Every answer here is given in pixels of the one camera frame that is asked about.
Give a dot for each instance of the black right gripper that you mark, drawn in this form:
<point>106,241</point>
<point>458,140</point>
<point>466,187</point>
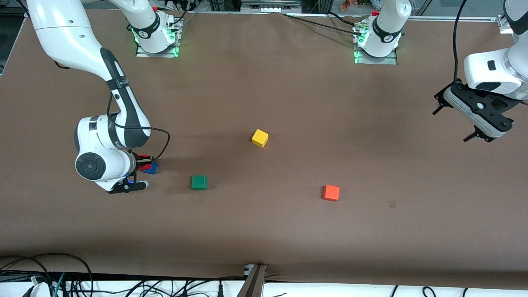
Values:
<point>137,160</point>

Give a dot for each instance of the red wooden block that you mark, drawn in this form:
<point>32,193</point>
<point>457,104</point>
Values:
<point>144,167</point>

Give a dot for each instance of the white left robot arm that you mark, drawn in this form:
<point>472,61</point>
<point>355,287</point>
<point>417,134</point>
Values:
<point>491,70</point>

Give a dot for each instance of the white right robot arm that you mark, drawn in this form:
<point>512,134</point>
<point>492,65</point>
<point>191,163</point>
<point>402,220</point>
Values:
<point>99,165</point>

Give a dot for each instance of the blue wooden block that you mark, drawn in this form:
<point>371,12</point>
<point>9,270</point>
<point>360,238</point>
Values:
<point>153,168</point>

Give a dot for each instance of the green wooden block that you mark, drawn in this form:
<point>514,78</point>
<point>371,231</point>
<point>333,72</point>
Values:
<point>199,182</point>

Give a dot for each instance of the yellow wooden block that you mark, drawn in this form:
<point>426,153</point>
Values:
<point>260,138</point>

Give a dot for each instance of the orange wooden block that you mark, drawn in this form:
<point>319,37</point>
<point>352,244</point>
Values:
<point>331,193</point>

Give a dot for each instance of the black power plug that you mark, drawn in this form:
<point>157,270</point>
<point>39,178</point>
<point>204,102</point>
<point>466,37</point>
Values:
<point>220,289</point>

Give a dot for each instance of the grey power strip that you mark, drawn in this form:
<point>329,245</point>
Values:
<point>270,5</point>

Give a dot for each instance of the aluminium corner bracket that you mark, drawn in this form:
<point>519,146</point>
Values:
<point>504,22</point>

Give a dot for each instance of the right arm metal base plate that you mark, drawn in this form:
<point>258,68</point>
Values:
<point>175,39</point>

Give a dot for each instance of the small metal clamp bracket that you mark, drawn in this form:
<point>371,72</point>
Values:
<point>248,270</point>

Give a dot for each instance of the brown camera pole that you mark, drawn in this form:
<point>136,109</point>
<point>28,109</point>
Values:
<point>252,284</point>

